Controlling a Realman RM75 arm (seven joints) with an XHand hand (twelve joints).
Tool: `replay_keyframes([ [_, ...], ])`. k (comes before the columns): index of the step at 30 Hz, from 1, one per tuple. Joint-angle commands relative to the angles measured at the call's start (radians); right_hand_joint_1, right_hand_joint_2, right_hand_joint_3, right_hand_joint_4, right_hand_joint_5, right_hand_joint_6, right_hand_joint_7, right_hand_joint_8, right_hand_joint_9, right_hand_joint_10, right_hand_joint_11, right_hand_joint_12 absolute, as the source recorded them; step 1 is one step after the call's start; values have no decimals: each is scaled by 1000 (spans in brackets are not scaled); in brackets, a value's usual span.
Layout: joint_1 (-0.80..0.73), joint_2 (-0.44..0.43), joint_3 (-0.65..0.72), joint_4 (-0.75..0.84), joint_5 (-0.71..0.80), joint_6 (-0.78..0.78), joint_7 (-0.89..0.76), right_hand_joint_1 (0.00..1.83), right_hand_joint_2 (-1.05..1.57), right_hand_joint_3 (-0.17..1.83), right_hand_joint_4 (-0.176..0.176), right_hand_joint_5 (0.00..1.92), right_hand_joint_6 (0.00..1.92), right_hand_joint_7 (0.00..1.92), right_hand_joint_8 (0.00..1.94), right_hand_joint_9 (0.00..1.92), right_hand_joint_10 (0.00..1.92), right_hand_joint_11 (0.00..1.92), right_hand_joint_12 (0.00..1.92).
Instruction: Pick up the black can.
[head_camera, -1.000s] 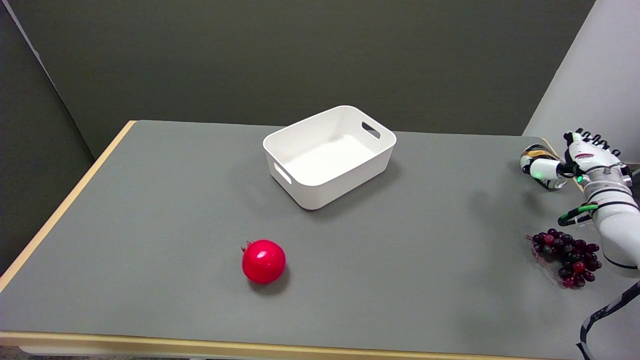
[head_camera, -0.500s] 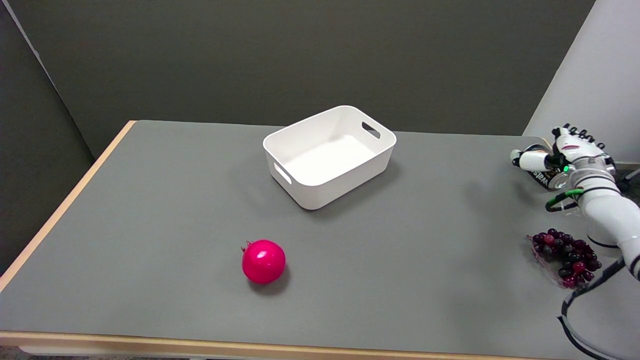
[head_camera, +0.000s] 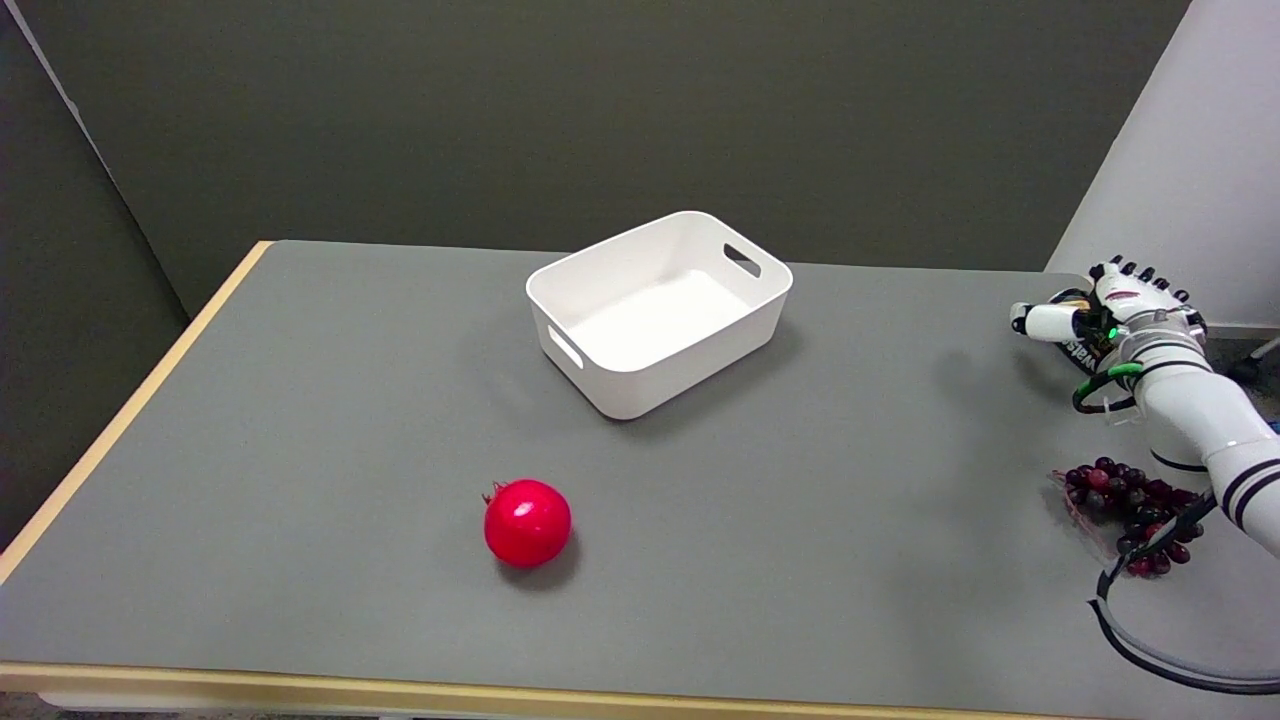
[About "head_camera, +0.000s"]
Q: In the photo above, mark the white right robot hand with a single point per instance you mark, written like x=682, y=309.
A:
x=1110, y=320

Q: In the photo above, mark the red pomegranate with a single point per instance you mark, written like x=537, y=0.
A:
x=527, y=523

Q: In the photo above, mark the white plastic storage basket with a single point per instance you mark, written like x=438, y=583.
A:
x=660, y=311

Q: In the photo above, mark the black watsons drink can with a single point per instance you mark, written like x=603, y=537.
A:
x=1079, y=340

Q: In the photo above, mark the dark red grape bunch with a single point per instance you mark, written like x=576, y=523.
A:
x=1120, y=495

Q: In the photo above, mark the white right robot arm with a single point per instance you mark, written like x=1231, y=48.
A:
x=1205, y=415

